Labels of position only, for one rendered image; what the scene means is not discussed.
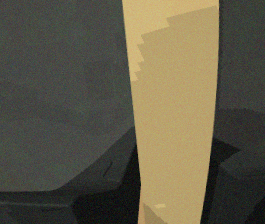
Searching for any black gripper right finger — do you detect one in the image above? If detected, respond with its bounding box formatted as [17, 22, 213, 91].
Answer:
[200, 137, 265, 224]

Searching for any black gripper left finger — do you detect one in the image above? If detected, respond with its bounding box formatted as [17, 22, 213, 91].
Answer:
[0, 127, 141, 224]

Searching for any long tan wooden rail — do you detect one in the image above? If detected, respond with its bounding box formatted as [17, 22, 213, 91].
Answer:
[121, 0, 220, 224]

